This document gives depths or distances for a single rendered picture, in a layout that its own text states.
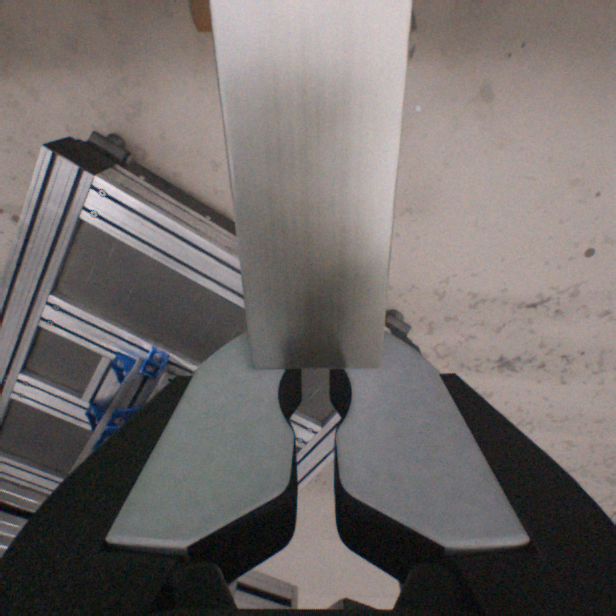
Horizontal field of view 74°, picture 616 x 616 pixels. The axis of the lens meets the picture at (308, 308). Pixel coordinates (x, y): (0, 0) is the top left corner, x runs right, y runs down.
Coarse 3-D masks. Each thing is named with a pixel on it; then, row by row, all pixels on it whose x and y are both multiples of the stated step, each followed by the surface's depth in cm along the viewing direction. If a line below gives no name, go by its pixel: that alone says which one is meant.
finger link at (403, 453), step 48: (384, 336) 10; (336, 384) 10; (384, 384) 9; (432, 384) 9; (336, 432) 8; (384, 432) 8; (432, 432) 8; (336, 480) 7; (384, 480) 7; (432, 480) 7; (480, 480) 7; (384, 528) 6; (432, 528) 6; (480, 528) 6
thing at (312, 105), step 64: (256, 0) 6; (320, 0) 6; (384, 0) 6; (256, 64) 6; (320, 64) 6; (384, 64) 6; (256, 128) 7; (320, 128) 7; (384, 128) 7; (256, 192) 7; (320, 192) 7; (384, 192) 7; (256, 256) 8; (320, 256) 8; (384, 256) 8; (256, 320) 9; (320, 320) 9; (384, 320) 9
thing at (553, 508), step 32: (448, 384) 9; (480, 416) 8; (480, 448) 7; (512, 448) 7; (512, 480) 7; (544, 480) 7; (544, 512) 6; (576, 512) 6; (544, 544) 6; (576, 544) 6; (608, 544) 6; (480, 576) 5; (512, 576) 5; (544, 576) 5; (576, 576) 5; (608, 576) 5; (480, 608) 5; (512, 608) 5; (544, 608) 5; (576, 608) 5; (608, 608) 5
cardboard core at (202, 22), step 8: (192, 0) 69; (200, 0) 69; (192, 8) 69; (200, 8) 69; (208, 8) 69; (192, 16) 70; (200, 16) 70; (208, 16) 70; (200, 24) 72; (208, 24) 72
